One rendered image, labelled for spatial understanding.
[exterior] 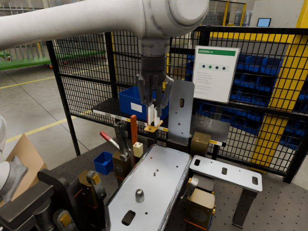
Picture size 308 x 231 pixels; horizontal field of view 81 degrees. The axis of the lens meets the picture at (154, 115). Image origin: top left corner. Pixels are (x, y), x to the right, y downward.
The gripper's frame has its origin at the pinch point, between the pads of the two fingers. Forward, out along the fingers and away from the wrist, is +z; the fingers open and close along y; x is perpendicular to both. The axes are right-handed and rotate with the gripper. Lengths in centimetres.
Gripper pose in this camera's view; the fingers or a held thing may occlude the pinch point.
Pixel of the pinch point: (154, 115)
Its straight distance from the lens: 61.9
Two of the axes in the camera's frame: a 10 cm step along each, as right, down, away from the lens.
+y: 9.0, 2.1, -3.8
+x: 4.3, -4.4, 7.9
